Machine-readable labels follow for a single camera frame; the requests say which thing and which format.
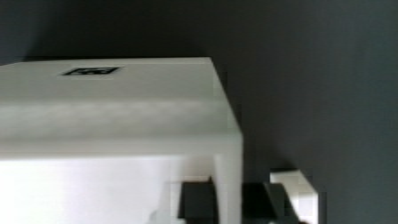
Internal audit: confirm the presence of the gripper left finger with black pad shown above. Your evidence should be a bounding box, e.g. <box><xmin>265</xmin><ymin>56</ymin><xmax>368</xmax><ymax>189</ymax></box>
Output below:
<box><xmin>178</xmin><ymin>179</ymin><xmax>219</xmax><ymax>224</ymax></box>

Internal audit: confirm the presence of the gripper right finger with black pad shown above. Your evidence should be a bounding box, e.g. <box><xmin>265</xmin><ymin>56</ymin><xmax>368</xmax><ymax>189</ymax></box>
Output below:
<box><xmin>244</xmin><ymin>183</ymin><xmax>299</xmax><ymax>224</ymax></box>

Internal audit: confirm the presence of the white drawer cabinet frame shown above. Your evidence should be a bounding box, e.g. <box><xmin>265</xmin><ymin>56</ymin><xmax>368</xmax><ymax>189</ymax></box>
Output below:
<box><xmin>0</xmin><ymin>58</ymin><xmax>244</xmax><ymax>224</ymax></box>

